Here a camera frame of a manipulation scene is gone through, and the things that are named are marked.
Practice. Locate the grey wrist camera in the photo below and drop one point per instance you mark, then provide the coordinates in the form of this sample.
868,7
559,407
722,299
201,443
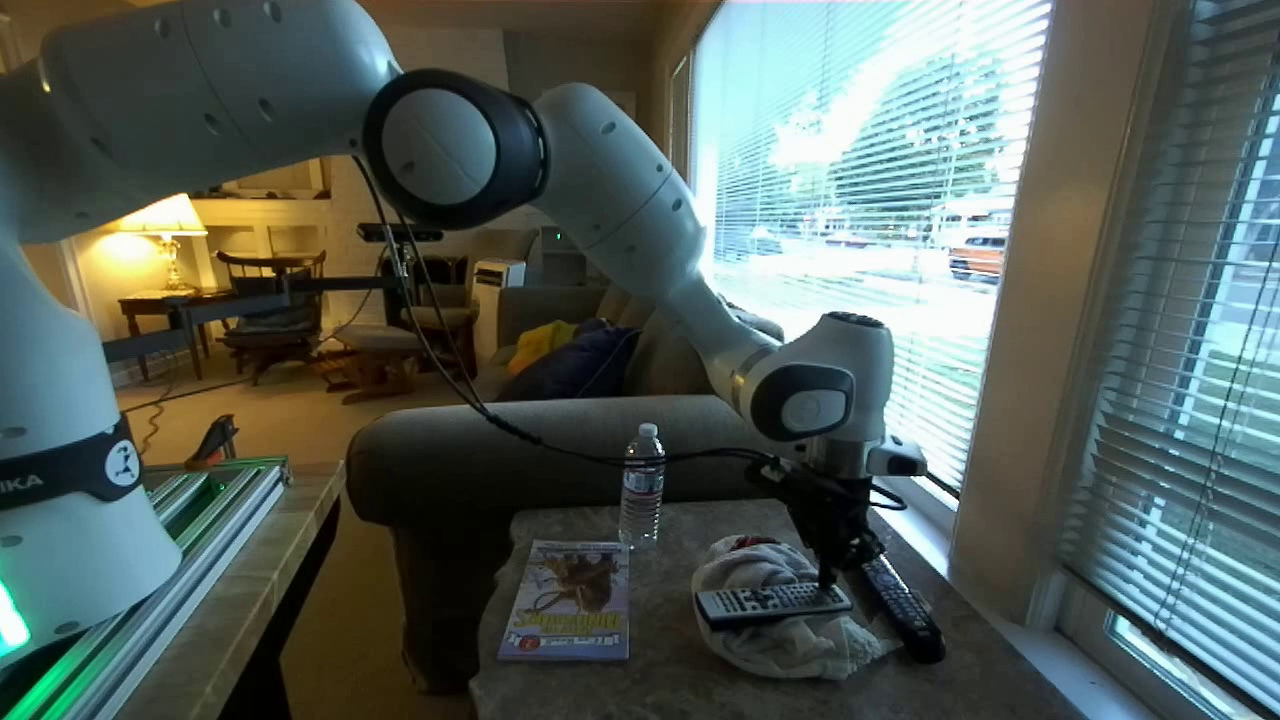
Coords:
896,457

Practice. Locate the grey remote control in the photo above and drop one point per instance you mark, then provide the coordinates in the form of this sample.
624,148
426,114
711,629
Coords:
767,603

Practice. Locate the narrow window blinds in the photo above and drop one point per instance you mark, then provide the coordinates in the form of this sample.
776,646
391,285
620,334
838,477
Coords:
1186,334

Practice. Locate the grey armchair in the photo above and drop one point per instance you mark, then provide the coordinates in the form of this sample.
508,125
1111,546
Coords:
553,294

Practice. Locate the brown footstool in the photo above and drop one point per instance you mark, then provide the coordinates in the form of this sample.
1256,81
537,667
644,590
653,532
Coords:
386,355

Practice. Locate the beige fabric sofa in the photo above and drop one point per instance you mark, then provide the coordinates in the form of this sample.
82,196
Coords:
464,467

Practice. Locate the white floor appliance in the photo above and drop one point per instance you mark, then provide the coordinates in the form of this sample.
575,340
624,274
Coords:
498,305

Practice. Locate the dark wooden chair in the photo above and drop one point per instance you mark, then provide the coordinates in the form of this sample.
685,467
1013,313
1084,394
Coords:
275,313

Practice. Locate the dark blue cushion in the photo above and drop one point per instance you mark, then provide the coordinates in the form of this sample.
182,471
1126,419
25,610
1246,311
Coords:
587,361

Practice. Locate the clear plastic water bottle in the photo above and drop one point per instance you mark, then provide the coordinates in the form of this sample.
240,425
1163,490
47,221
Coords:
642,493

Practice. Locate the orange car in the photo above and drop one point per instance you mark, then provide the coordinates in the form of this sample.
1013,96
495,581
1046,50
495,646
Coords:
977,258

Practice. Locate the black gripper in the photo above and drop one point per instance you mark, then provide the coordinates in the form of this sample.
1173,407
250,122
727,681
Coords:
831,497

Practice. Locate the dark wooden table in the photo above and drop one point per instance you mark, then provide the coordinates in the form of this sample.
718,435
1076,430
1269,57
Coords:
152,313

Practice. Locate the metal robot mounting plate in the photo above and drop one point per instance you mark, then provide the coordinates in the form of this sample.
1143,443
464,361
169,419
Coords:
201,532

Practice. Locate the black camera boom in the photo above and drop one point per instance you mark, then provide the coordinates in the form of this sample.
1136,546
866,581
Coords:
265,285

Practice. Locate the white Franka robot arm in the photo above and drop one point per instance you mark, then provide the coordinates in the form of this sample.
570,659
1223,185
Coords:
82,532

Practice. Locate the black remote control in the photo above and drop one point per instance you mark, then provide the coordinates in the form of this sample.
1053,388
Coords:
904,614

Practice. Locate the magazine with animal cover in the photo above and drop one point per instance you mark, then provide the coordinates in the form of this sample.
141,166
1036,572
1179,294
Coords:
566,603

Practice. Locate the table lamp with shade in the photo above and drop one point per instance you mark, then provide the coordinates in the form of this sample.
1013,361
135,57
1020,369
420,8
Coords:
161,216

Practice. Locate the wide window blinds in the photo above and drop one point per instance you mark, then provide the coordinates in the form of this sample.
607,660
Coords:
904,201

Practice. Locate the black stereo camera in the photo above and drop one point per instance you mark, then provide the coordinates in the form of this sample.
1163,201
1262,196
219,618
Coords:
402,235

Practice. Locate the yellow pillow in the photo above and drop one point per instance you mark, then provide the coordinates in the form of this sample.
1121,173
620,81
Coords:
537,346

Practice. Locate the white towel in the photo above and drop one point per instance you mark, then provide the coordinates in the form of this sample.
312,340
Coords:
801,652

